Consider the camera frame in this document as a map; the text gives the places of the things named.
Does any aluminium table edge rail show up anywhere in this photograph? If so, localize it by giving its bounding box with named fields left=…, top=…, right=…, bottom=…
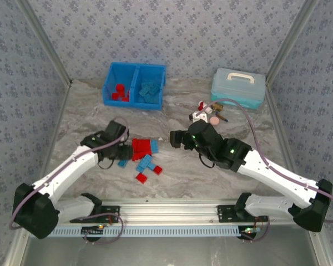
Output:
left=265, top=80, right=333, bottom=266
left=4, top=81, right=73, bottom=266

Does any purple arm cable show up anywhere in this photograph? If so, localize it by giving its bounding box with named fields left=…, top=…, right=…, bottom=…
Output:
left=8, top=116, right=130, bottom=229
left=195, top=98, right=333, bottom=225

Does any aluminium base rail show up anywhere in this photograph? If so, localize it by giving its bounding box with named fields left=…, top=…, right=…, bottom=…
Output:
left=55, top=198, right=295, bottom=225

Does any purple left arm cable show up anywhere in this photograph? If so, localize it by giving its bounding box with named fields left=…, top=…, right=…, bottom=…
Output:
left=8, top=116, right=130, bottom=229

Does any slotted light blue cable duct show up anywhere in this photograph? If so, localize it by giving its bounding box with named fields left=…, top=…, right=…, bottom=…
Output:
left=48, top=224, right=239, bottom=238

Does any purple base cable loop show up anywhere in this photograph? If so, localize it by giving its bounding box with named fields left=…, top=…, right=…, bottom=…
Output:
left=240, top=216, right=270, bottom=243
left=83, top=212, right=125, bottom=246

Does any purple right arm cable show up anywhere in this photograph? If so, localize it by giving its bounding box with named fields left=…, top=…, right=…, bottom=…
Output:
left=195, top=98, right=333, bottom=225

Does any aluminium frame post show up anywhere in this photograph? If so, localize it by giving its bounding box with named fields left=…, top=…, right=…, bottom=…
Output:
left=15, top=0, right=73, bottom=86
left=266, top=0, right=320, bottom=81

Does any small circuit board with LED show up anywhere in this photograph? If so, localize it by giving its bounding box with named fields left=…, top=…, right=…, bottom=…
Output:
left=82, top=224, right=106, bottom=236
left=240, top=226, right=259, bottom=241

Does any teal storage box white handle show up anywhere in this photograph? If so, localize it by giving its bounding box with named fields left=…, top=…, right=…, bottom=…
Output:
left=210, top=68, right=266, bottom=110

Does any white valve with red handle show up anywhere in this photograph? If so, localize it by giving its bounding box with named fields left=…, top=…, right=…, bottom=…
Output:
left=197, top=101, right=214, bottom=115

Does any large red lego plate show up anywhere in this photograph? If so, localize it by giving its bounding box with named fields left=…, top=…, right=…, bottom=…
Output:
left=132, top=138, right=152, bottom=156

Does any blue two-compartment plastic bin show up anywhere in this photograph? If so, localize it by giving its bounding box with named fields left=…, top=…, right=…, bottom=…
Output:
left=102, top=62, right=167, bottom=111

